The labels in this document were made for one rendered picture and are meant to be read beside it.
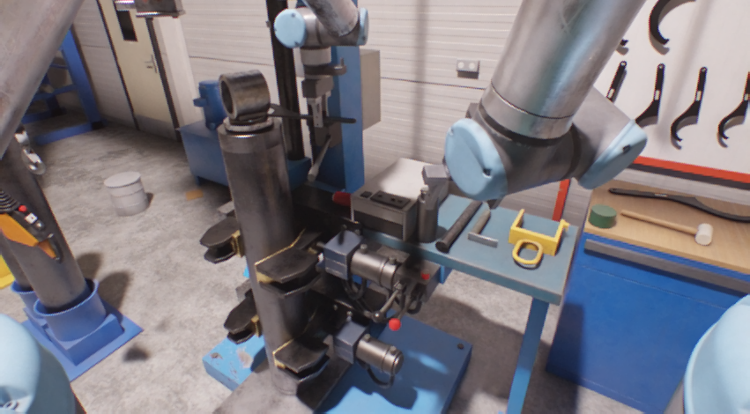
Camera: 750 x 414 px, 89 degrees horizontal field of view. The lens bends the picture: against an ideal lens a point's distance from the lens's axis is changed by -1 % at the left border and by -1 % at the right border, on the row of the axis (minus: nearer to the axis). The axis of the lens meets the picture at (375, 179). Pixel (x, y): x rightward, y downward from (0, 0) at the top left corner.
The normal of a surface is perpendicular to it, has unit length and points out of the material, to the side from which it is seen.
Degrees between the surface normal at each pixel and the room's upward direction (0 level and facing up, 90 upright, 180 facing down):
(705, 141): 90
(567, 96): 110
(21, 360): 48
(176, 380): 0
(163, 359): 0
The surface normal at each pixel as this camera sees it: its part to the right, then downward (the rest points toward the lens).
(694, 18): -0.52, 0.40
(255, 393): -0.02, -0.89
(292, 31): -0.29, 0.44
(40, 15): 0.99, 0.11
